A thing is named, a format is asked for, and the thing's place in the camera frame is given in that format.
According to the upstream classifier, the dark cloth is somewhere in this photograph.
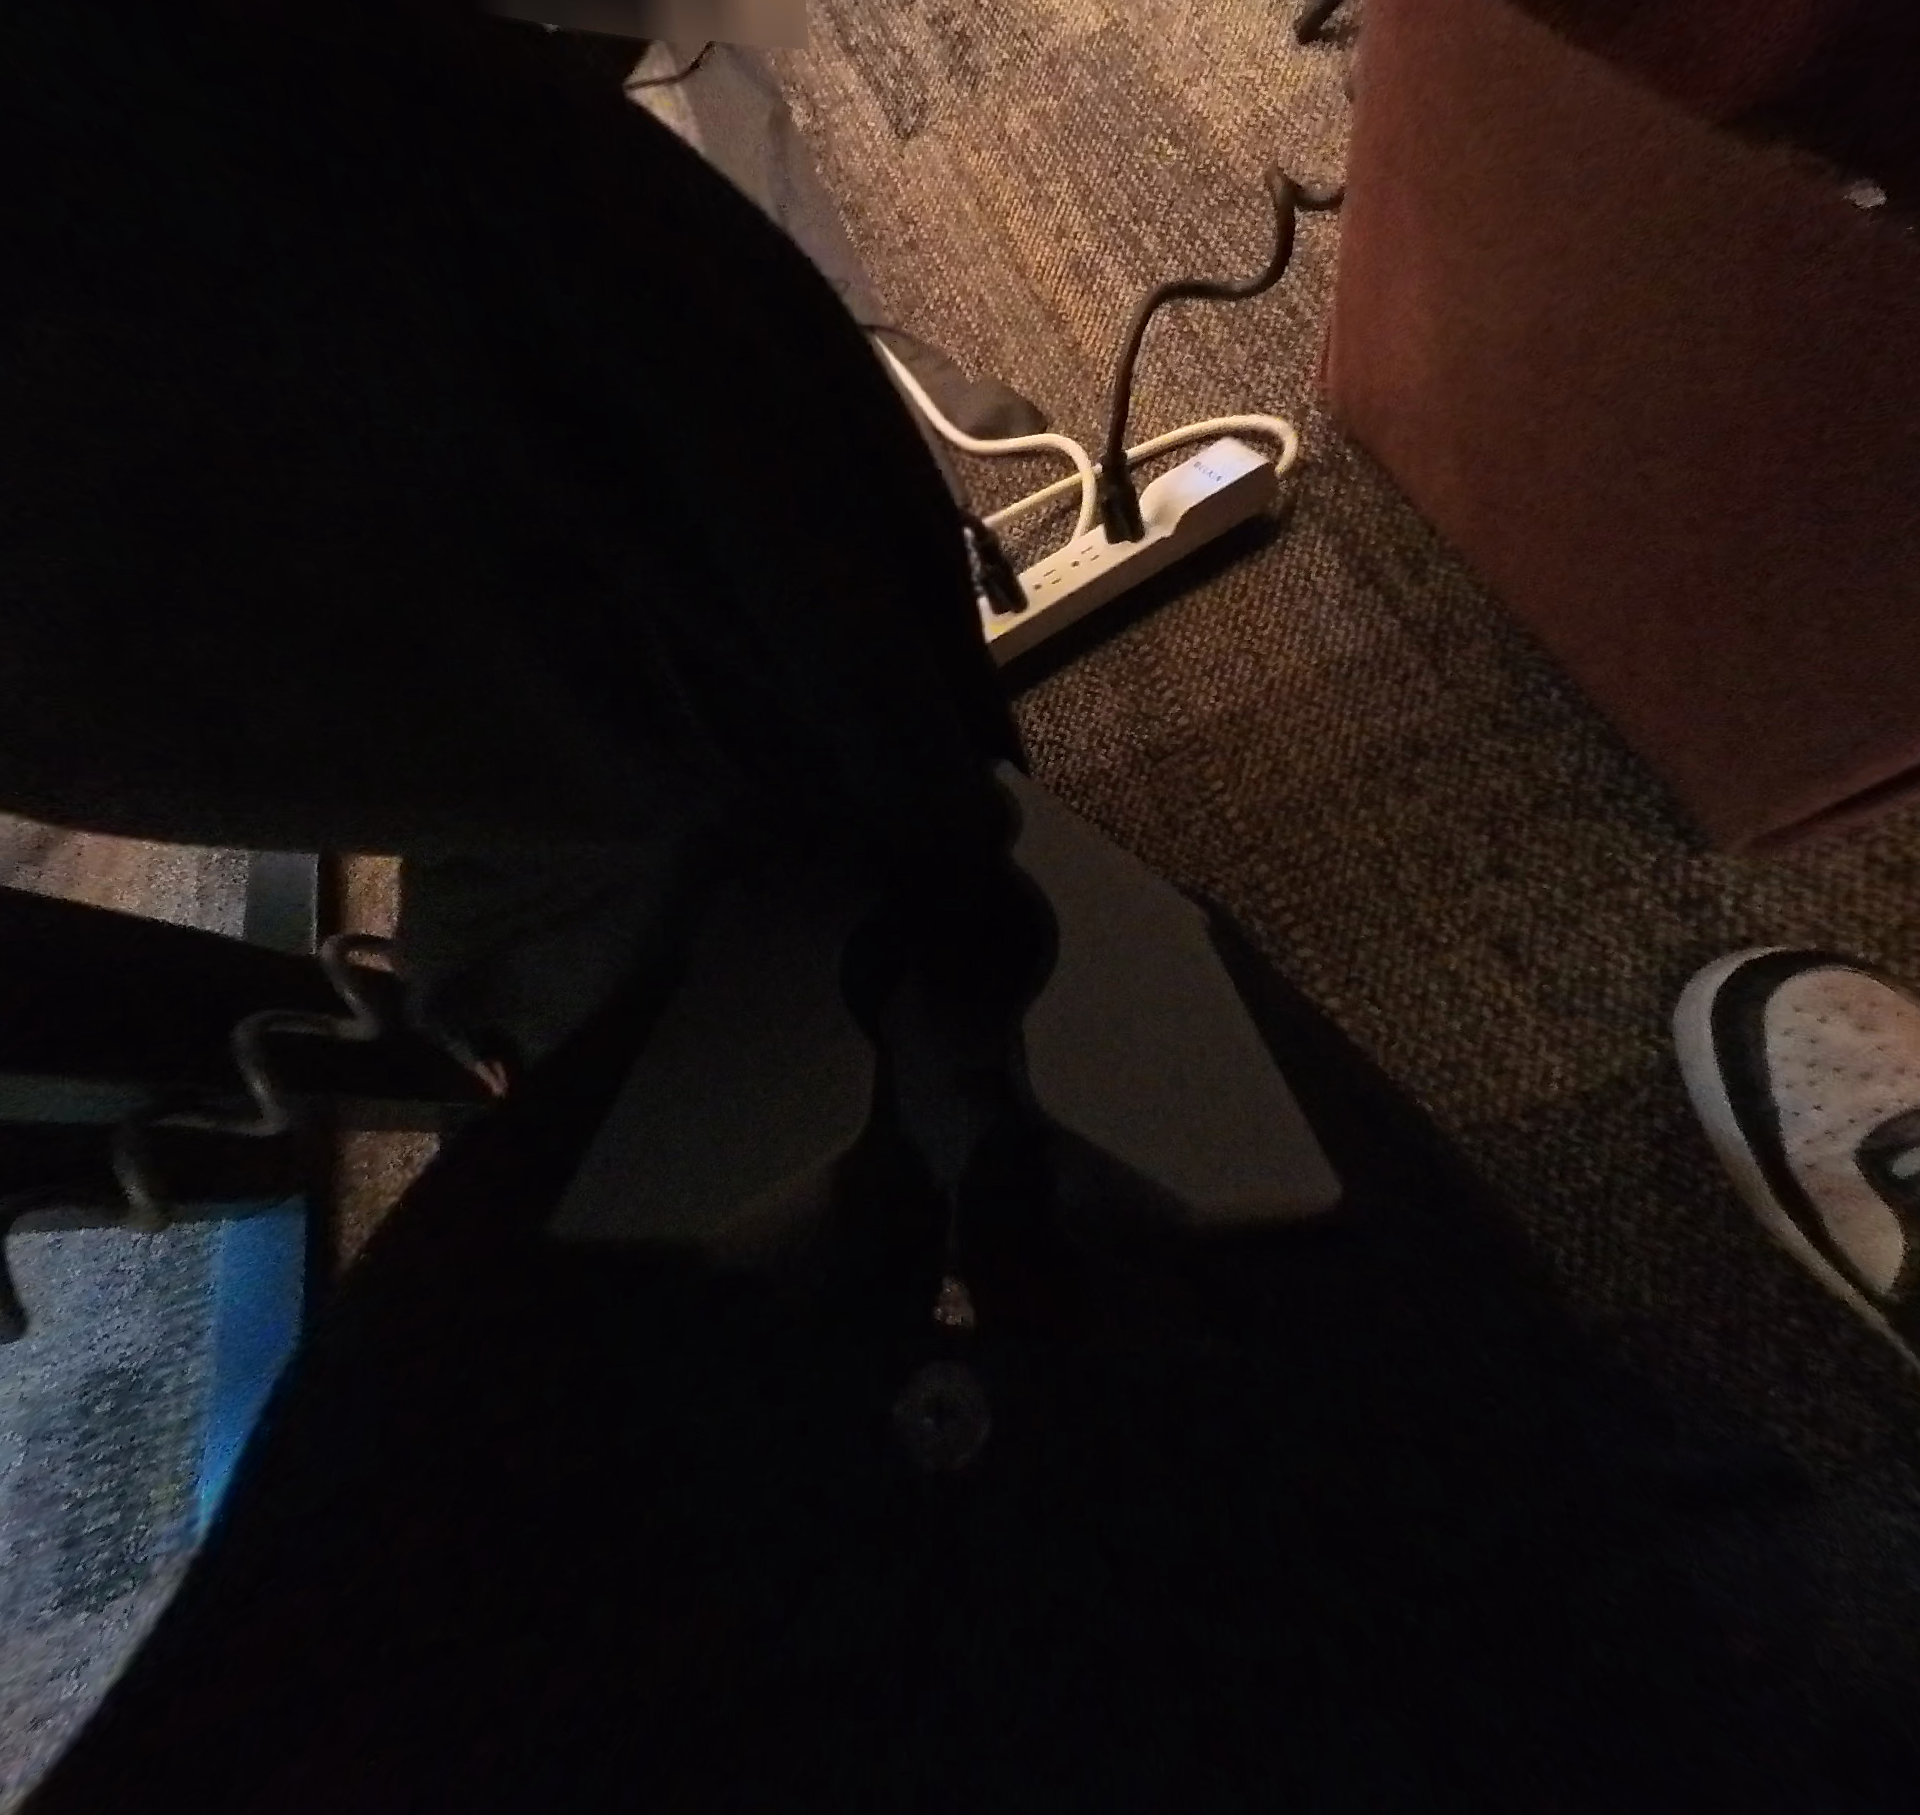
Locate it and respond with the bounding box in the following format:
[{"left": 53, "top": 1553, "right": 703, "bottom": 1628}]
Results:
[{"left": 0, "top": 15, "right": 1030, "bottom": 857}]

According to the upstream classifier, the brown cardboard box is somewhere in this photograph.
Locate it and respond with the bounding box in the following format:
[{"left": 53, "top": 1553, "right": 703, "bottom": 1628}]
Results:
[{"left": 1319, "top": 0, "right": 1920, "bottom": 857}]

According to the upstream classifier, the white cable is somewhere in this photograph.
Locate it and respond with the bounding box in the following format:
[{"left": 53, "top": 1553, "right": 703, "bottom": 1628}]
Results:
[{"left": 870, "top": 337, "right": 1299, "bottom": 534}]

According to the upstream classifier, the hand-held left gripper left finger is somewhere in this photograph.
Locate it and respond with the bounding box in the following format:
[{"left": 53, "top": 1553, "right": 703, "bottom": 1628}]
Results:
[{"left": 555, "top": 855, "right": 902, "bottom": 1237}]

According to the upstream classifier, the white power strip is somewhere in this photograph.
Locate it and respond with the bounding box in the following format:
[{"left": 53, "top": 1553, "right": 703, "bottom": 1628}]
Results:
[{"left": 974, "top": 441, "right": 1293, "bottom": 670}]

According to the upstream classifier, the person's white black shoe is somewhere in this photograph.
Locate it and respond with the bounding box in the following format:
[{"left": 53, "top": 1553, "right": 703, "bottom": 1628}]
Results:
[{"left": 1671, "top": 945, "right": 1920, "bottom": 1374}]

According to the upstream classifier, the black cable with plug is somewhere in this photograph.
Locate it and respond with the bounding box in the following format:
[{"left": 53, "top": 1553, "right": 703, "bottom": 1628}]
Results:
[{"left": 1097, "top": 171, "right": 1344, "bottom": 542}]

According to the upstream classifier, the grey desk leg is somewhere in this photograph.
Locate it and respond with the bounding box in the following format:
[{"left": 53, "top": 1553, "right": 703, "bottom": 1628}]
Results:
[{"left": 630, "top": 42, "right": 892, "bottom": 335}]

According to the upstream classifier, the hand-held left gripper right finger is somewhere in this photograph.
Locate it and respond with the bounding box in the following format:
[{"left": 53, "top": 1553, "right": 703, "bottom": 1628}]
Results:
[{"left": 1006, "top": 771, "right": 1340, "bottom": 1223}]

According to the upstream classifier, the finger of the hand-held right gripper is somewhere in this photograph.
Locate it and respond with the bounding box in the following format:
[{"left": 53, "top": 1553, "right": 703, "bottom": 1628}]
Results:
[
  {"left": 0, "top": 885, "right": 505, "bottom": 1109},
  {"left": 0, "top": 1079, "right": 309, "bottom": 1340}
]

